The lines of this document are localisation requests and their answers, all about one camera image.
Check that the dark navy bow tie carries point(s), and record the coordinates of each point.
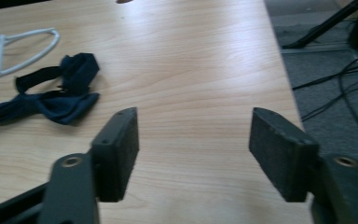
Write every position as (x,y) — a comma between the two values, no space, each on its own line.
(59,107)

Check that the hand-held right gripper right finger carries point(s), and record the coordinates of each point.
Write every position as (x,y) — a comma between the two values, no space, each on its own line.
(282,155)

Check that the black stand legs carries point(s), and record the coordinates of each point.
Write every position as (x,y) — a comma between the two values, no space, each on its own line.
(323,26)

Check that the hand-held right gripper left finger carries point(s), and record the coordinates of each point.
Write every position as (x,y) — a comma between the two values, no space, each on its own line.
(115,155)

